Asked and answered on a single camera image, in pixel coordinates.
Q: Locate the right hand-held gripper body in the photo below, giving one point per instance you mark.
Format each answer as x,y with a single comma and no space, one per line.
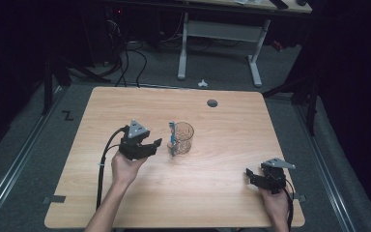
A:
272,179

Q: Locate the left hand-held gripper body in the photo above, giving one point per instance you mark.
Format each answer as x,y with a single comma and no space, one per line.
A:
132,146

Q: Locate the person's left hand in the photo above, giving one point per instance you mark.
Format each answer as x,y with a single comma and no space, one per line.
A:
125,170

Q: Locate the person's right hand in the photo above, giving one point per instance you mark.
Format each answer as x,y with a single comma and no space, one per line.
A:
275,206

